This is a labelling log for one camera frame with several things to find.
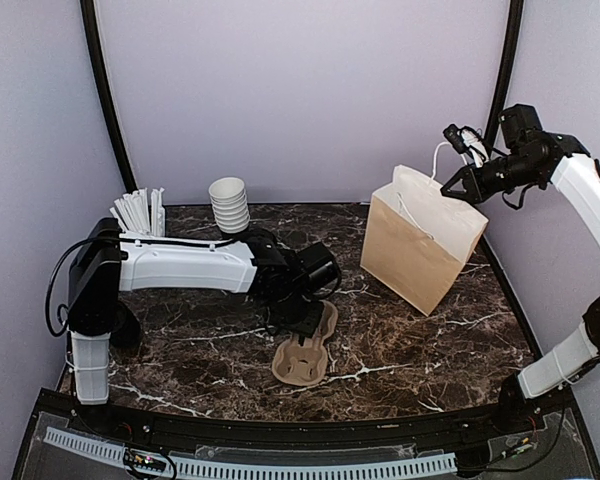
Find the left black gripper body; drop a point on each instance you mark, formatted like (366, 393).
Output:
(292, 315)

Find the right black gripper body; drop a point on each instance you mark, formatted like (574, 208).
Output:
(516, 174)

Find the brown pulp cup carrier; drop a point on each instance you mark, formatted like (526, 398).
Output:
(304, 363)

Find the brown paper bag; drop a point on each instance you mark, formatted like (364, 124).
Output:
(417, 241)

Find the stack of paper cups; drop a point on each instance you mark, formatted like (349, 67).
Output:
(229, 204)

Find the stack of black lids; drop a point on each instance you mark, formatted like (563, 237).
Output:
(126, 331)

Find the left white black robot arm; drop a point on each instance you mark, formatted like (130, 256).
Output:
(289, 284)

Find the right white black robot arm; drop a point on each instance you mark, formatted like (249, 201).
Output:
(537, 158)

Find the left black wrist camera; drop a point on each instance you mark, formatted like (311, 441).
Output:
(322, 271)

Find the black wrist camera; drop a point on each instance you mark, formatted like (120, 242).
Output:
(516, 122)
(322, 271)

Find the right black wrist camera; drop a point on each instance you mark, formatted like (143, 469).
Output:
(516, 122)

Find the right black frame post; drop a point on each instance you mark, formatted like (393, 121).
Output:
(510, 43)

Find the black frame post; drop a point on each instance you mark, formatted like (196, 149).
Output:
(510, 43)
(103, 88)

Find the black curved front rail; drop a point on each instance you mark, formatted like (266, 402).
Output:
(455, 431)

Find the grey slotted cable duct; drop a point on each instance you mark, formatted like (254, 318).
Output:
(225, 463)

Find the left black frame post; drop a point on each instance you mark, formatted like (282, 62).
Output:
(103, 88)

